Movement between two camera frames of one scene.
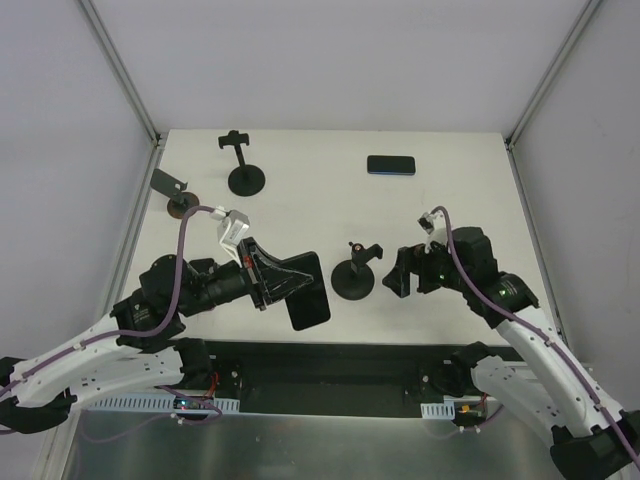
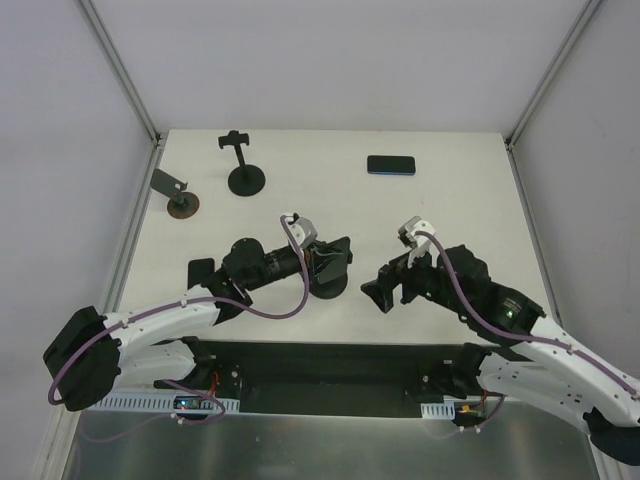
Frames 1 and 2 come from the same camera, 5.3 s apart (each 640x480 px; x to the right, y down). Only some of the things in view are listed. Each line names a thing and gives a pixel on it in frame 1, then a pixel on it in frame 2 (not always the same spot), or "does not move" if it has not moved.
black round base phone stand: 351,279 -> 329,288
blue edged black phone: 391,165 does not move
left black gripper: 252,273 -> 316,260
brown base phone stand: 174,188 does not move
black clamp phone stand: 244,180 does not move
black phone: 308,307 -> 330,259
